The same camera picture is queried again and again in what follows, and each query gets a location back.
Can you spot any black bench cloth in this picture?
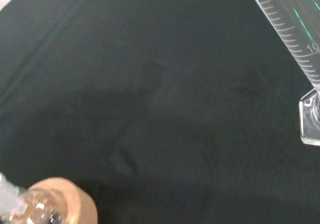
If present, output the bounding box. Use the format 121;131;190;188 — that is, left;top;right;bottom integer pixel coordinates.
0;0;320;224

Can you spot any clear round-bottom flask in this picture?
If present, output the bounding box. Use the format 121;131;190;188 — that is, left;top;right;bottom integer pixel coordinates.
0;172;66;224

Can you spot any round cork ring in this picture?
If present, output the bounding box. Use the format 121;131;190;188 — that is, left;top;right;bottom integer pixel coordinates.
4;176;98;224

